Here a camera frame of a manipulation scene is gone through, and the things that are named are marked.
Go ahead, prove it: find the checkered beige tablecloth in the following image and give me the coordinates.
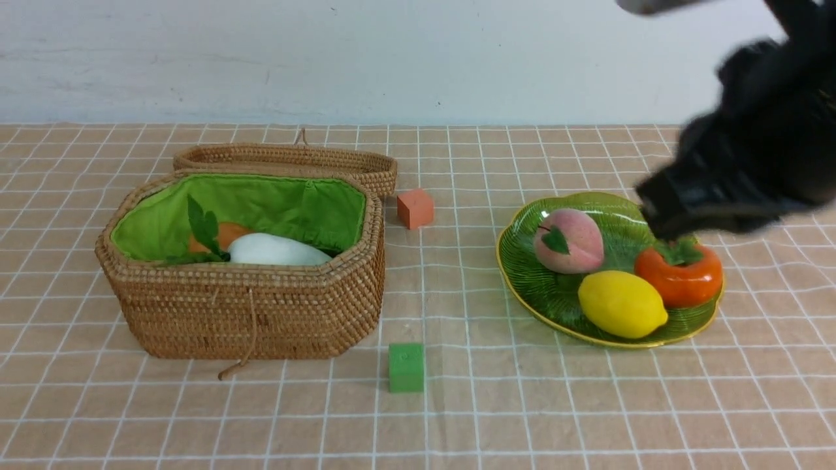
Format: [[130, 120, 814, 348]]
[[1, 124, 834, 469]]

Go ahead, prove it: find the orange persimmon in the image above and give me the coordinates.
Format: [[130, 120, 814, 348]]
[[634, 238, 724, 309]]

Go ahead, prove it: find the pink peach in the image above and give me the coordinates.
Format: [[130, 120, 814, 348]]
[[532, 208, 604, 274]]

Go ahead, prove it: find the yellow lemon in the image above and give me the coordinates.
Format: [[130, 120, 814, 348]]
[[577, 270, 669, 339]]

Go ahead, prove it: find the woven wicker basket green lining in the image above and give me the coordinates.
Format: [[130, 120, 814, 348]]
[[95, 168, 385, 362]]

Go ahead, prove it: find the white radish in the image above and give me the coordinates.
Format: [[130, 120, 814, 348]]
[[164, 195, 332, 266]]

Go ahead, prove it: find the woven wicker basket lid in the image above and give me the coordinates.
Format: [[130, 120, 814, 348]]
[[172, 129, 398, 198]]

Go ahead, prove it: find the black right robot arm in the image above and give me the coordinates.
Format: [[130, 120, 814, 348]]
[[636, 1, 835, 241]]

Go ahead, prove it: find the green foam cube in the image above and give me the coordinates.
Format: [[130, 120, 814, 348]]
[[388, 343, 426, 394]]

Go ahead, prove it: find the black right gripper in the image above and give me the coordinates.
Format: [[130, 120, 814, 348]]
[[637, 40, 834, 241]]

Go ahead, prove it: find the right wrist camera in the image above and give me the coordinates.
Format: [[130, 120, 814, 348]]
[[615, 0, 707, 17]]

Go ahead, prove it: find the brown potato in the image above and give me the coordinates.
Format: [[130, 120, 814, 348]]
[[188, 222, 254, 253]]

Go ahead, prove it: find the orange foam cube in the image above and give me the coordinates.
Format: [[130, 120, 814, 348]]
[[396, 188, 435, 230]]

